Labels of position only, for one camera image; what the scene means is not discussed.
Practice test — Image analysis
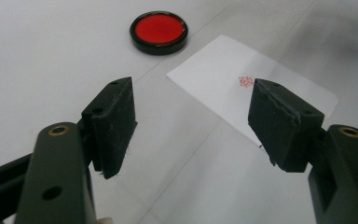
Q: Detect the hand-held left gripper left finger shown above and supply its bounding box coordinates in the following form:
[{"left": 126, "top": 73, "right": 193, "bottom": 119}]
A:
[{"left": 13, "top": 77, "right": 139, "bottom": 224}]

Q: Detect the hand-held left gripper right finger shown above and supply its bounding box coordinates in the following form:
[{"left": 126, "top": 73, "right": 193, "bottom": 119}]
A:
[{"left": 247, "top": 77, "right": 358, "bottom": 224}]

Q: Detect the white paper sheet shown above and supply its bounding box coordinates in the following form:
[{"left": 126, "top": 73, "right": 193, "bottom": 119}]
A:
[{"left": 166, "top": 34, "right": 339, "bottom": 147}]

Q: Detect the round black red ink pad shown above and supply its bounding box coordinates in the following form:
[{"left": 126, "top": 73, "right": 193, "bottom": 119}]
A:
[{"left": 129, "top": 10, "right": 189, "bottom": 56}]

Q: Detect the large white table mat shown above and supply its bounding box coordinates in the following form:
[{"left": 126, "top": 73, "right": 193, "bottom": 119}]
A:
[{"left": 0, "top": 0, "right": 358, "bottom": 224}]

